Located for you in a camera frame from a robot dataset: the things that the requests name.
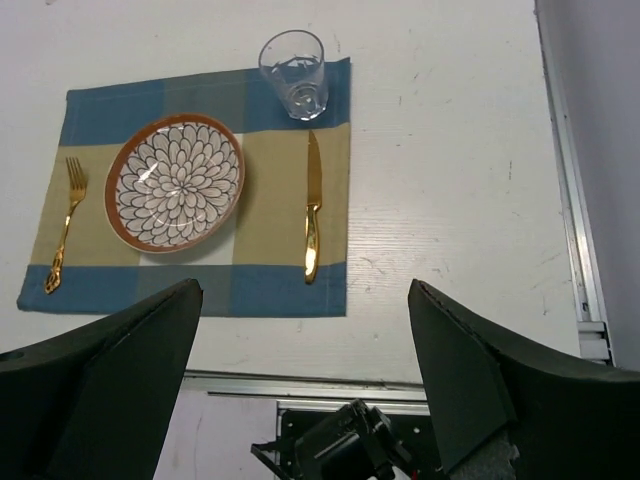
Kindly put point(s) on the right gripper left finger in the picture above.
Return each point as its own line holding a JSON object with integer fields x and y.
{"x": 96, "y": 402}

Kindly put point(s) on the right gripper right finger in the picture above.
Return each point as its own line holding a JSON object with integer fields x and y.
{"x": 506, "y": 407}

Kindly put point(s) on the gold fork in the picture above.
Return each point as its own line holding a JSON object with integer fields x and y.
{"x": 78, "y": 183}

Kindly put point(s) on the floral patterned ceramic bowl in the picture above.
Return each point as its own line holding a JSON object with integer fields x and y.
{"x": 174, "y": 183}

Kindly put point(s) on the blue beige white placemat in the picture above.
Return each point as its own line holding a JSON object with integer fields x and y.
{"x": 254, "y": 264}

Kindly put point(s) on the gold knife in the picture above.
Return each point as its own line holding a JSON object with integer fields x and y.
{"x": 314, "y": 202}

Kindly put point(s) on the clear drinking glass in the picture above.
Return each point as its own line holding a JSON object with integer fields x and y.
{"x": 293, "y": 63}

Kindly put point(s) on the aluminium table front rail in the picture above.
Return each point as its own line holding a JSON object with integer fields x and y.
{"x": 259, "y": 385}

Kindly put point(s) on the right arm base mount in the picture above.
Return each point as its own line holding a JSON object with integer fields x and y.
{"x": 356, "y": 440}

